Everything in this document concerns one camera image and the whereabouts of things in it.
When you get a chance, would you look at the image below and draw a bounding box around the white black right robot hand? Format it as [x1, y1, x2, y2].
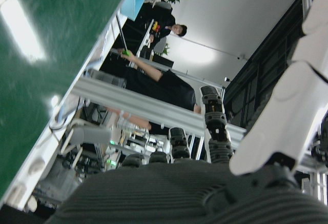
[45, 0, 328, 224]

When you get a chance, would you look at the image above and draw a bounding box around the aluminium cross beam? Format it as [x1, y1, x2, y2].
[72, 77, 247, 143]

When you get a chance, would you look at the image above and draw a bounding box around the person in black shirt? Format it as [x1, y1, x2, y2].
[105, 51, 203, 135]

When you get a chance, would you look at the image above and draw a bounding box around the white chair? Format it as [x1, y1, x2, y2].
[59, 119, 113, 164]

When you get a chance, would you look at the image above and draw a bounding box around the person with black hair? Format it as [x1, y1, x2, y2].
[137, 2, 188, 56]

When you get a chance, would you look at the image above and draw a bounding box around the green conveyor belt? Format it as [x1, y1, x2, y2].
[0, 0, 140, 211]

